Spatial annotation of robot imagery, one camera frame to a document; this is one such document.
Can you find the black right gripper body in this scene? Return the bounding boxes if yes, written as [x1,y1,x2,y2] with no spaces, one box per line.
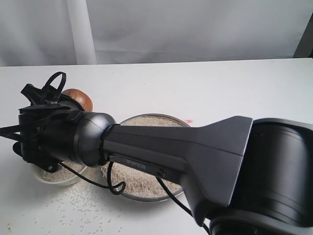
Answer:
[13,99,83,164]

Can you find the brown wooden cup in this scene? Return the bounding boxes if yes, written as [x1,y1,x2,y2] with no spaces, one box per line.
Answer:
[62,89,93,112]

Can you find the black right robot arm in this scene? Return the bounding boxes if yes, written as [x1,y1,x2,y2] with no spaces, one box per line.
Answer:
[12,104,313,235]

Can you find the white ceramic bowl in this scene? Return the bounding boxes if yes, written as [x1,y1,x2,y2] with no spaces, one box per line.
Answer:
[30,164,80,187]

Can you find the rice in white bowl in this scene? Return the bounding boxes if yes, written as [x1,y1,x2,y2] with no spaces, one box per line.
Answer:
[41,162,85,182]

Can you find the spilled rice grains on table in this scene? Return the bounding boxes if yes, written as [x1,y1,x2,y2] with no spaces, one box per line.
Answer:
[21,184,126,235]

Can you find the rice in steel tray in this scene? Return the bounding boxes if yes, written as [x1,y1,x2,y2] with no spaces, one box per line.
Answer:
[104,117,189,197]

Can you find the white backdrop curtain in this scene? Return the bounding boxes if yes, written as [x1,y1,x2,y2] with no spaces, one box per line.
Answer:
[0,0,313,66]

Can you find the round steel tray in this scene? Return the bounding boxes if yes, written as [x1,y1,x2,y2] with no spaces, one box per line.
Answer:
[100,112,193,202]

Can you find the black cable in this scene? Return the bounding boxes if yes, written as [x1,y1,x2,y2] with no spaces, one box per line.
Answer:
[0,71,213,235]

